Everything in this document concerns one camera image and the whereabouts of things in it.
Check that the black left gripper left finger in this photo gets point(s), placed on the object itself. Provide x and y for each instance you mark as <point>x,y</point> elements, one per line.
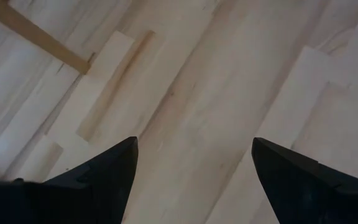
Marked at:
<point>104,186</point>

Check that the light wooden slatted shelf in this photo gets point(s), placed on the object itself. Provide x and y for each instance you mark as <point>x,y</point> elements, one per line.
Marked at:
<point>36,34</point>

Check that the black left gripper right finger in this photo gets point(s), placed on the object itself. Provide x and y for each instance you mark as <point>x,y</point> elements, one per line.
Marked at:
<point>306,193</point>

